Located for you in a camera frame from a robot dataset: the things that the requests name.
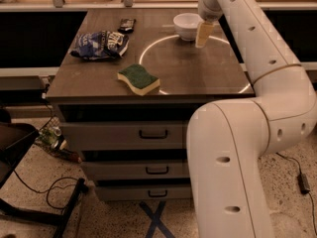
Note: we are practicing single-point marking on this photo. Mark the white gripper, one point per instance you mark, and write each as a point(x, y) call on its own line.
point(210, 14)

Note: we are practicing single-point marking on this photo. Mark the white bowl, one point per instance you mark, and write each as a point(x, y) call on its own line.
point(186, 25)

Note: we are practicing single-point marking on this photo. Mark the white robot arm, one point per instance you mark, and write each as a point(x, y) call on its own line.
point(225, 138)

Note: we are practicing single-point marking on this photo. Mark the green and yellow sponge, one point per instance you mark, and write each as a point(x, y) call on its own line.
point(139, 80)

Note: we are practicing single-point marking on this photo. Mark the small black snack packet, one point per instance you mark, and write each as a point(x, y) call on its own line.
point(127, 26)

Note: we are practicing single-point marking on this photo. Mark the grey drawer cabinet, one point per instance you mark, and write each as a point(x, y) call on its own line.
point(127, 117)

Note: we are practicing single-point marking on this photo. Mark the blue chip bag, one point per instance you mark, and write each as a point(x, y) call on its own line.
point(100, 45)

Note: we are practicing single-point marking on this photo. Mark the middle grey drawer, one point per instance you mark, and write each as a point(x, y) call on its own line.
point(152, 169)

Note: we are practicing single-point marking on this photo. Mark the grey drawer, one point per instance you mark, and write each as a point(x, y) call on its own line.
point(143, 192)
point(152, 169)
point(137, 135)

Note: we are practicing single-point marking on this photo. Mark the top grey drawer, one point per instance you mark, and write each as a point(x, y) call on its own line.
point(137, 135)

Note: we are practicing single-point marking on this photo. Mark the bottom grey drawer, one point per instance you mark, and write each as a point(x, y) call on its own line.
point(143, 192)

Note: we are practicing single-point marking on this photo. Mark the black power adapter with cable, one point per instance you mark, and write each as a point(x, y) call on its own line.
point(304, 187)

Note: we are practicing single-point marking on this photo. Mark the wire basket with cans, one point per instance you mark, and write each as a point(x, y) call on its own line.
point(52, 141)

